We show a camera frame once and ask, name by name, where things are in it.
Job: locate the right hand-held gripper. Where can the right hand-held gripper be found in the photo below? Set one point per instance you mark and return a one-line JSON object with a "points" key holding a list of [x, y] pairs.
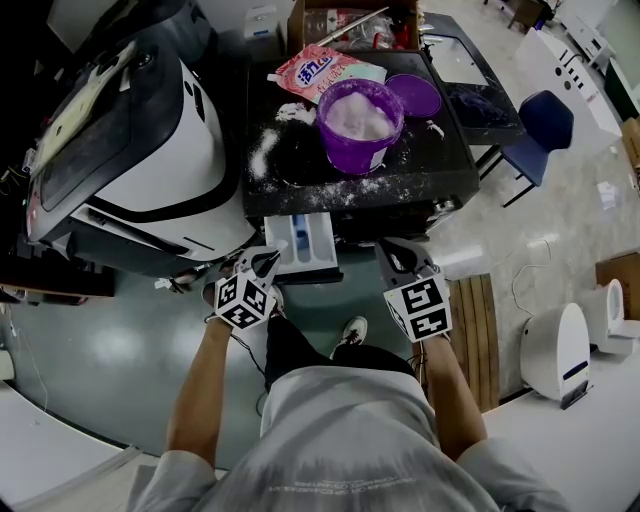
{"points": [[420, 310]]}

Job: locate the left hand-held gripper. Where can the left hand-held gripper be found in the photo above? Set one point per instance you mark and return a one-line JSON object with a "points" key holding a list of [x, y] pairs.
{"points": [[242, 302]]}

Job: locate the white detergent drawer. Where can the white detergent drawer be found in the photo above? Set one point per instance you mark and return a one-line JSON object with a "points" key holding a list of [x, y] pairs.
{"points": [[320, 245]]}

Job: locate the purple plastic bucket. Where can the purple plastic bucket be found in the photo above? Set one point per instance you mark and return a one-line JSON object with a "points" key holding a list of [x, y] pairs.
{"points": [[350, 145]]}

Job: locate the person's left forearm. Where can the person's left forearm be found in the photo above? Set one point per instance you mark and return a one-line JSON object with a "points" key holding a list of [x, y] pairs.
{"points": [[197, 400]]}

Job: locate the person's right forearm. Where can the person's right forearm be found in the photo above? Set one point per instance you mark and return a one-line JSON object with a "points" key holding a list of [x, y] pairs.
{"points": [[455, 400]]}

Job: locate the pink detergent pouch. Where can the pink detergent pouch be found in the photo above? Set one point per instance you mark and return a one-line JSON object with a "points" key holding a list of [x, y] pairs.
{"points": [[320, 70]]}

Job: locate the person's left shoe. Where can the person's left shoe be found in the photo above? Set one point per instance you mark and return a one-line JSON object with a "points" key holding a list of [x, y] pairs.
{"points": [[278, 302]]}

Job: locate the person's shoe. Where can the person's shoe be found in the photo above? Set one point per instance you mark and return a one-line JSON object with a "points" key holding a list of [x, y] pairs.
{"points": [[278, 302], [352, 332]]}

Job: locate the person's right shoe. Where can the person's right shoe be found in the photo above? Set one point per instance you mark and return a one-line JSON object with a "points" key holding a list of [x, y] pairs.
{"points": [[352, 332]]}

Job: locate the person's black trousers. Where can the person's black trousers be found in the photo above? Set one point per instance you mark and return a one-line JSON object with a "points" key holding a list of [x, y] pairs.
{"points": [[290, 345]]}

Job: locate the black front-load washing machine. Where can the black front-load washing machine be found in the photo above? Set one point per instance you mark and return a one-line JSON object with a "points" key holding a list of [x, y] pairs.
{"points": [[300, 165]]}

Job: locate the wooden slat platform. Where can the wooden slat platform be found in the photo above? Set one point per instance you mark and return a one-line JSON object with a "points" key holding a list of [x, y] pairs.
{"points": [[472, 345]]}

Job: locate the white and black washing machine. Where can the white and black washing machine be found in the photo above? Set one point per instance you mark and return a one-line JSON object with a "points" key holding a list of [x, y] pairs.
{"points": [[165, 165]]}

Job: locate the crumpled white tissue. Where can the crumpled white tissue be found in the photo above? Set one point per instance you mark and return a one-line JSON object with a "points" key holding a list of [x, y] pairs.
{"points": [[436, 129]]}

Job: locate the purple bucket lid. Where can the purple bucket lid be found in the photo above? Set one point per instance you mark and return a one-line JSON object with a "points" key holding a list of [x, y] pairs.
{"points": [[415, 97]]}

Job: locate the round white toilet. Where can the round white toilet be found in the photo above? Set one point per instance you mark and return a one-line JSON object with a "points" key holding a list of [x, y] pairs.
{"points": [[550, 350]]}

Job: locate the black sink cabinet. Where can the black sink cabinet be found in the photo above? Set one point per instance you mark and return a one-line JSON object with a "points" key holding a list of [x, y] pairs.
{"points": [[480, 110]]}

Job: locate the person's white shirt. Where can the person's white shirt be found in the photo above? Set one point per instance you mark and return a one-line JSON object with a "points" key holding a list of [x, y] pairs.
{"points": [[350, 450]]}

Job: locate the blue chair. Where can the blue chair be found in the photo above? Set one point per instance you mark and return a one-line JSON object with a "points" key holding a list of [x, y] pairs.
{"points": [[545, 120]]}

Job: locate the white paper sheet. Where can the white paper sheet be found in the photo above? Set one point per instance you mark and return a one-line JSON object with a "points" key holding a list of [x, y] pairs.
{"points": [[607, 195]]}

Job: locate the white toilet with open lid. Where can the white toilet with open lid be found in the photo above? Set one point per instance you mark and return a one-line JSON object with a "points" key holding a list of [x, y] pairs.
{"points": [[612, 320]]}

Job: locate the brown cardboard box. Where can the brown cardboard box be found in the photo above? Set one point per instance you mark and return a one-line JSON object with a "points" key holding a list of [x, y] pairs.
{"points": [[620, 272], [632, 150]]}

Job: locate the cream plastic panel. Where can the cream plastic panel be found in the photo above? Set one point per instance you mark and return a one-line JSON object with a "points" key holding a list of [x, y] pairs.
{"points": [[75, 110]]}

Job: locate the white box with blue label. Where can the white box with blue label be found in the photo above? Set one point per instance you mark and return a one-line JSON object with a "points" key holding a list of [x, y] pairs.
{"points": [[262, 22]]}

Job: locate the open cardboard box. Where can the open cardboard box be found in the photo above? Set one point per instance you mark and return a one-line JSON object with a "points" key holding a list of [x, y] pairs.
{"points": [[300, 25]]}

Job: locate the white bathtub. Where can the white bathtub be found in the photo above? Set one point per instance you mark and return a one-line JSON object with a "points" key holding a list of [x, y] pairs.
{"points": [[575, 90]]}

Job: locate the metal rod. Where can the metal rod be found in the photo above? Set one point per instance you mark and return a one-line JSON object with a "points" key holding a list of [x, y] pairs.
{"points": [[350, 26]]}

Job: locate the dark grey bulky appliance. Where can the dark grey bulky appliance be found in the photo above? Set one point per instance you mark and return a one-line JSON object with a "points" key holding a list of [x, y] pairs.
{"points": [[150, 20]]}

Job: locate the dark wooden desk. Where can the dark wooden desk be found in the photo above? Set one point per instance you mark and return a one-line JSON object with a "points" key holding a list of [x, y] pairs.
{"points": [[525, 12]]}

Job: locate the green bathtub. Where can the green bathtub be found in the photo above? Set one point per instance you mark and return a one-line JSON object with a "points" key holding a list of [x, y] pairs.
{"points": [[627, 90]]}

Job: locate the white vanity cabinet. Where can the white vanity cabinet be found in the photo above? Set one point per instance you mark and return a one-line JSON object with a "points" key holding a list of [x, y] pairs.
{"points": [[590, 35]]}

